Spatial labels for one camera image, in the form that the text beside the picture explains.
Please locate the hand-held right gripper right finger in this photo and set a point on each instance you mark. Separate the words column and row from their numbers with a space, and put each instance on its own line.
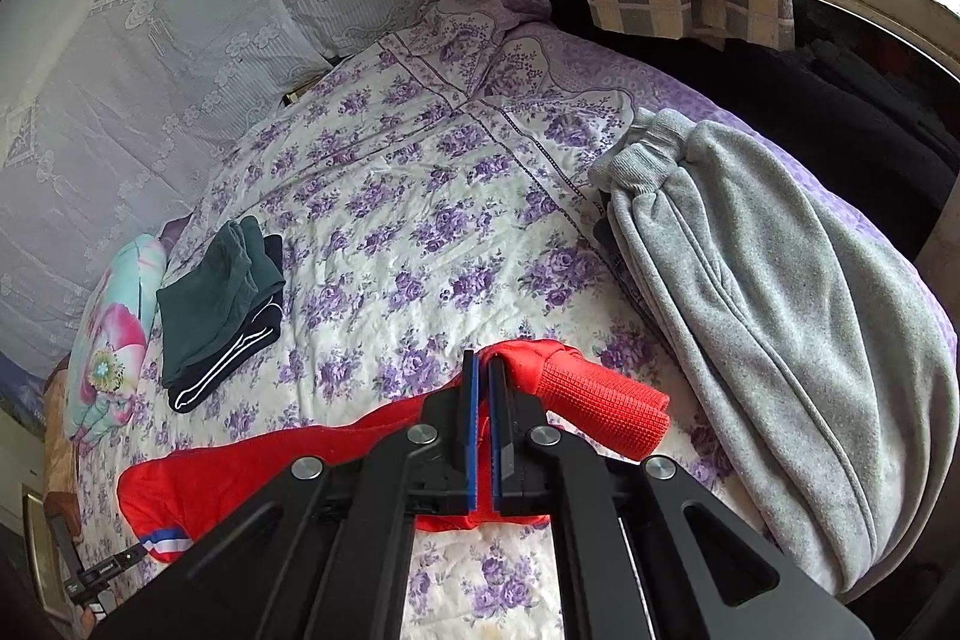
column 496, row 445

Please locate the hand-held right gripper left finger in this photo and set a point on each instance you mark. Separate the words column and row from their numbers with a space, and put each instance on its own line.
column 470, row 437

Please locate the red striped sweater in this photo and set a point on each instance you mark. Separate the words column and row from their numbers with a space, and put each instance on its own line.
column 600, row 396

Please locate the navy pants with white stripes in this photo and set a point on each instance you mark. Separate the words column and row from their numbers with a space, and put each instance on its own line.
column 225, row 359

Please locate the dark green folded pants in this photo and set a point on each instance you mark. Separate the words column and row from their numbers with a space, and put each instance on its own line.
column 214, row 302

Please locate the grey fleece pants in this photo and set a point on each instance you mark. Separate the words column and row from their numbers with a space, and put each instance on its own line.
column 765, row 310

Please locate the teal and pink floral pillow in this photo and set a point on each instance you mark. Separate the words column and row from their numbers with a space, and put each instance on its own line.
column 112, row 340

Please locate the purple floral quilt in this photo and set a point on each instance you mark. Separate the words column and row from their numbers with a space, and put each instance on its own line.
column 420, row 197

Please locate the pile of black clothes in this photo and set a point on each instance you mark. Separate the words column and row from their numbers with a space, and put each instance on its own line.
column 862, row 108

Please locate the white lace cover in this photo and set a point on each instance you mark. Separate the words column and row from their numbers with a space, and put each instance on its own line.
column 150, row 48

